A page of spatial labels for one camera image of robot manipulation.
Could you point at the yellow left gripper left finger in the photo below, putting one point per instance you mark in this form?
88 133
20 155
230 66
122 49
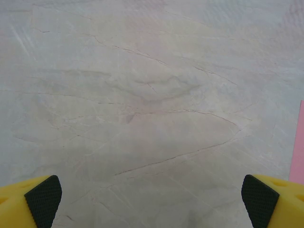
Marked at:
21 204

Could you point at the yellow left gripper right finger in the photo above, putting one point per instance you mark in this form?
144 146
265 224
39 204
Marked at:
280 204

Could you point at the pink paper sheet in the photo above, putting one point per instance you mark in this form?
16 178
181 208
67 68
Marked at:
298 147

